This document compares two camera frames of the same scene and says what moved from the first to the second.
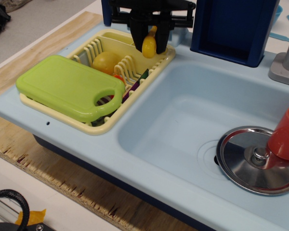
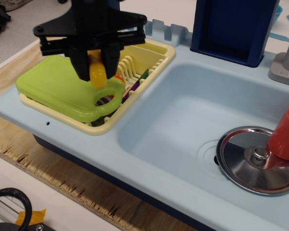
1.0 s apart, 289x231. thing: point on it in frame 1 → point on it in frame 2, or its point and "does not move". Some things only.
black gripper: [178, 12] → [91, 24]
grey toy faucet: [284, 67] does not move
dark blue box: [237, 31] does not move
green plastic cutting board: [63, 84] does not move
